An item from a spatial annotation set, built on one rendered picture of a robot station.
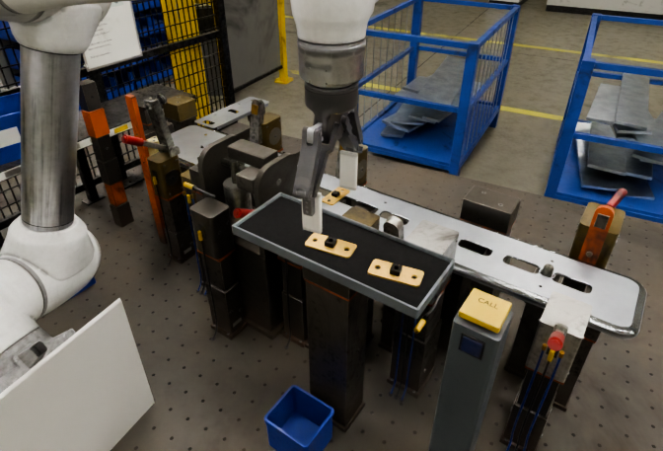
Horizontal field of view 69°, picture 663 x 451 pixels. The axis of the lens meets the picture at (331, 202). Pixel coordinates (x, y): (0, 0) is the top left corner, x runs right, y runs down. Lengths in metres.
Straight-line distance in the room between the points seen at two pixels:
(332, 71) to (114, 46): 1.38
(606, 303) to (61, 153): 1.11
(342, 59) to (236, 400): 0.83
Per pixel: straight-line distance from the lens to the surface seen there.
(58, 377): 1.00
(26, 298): 1.16
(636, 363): 1.45
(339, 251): 0.82
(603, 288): 1.13
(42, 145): 1.10
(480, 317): 0.74
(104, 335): 1.03
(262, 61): 4.78
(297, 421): 1.16
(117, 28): 1.94
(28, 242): 1.19
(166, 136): 1.39
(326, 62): 0.64
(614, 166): 3.23
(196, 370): 1.28
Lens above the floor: 1.68
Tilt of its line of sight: 33 degrees down
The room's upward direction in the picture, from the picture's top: straight up
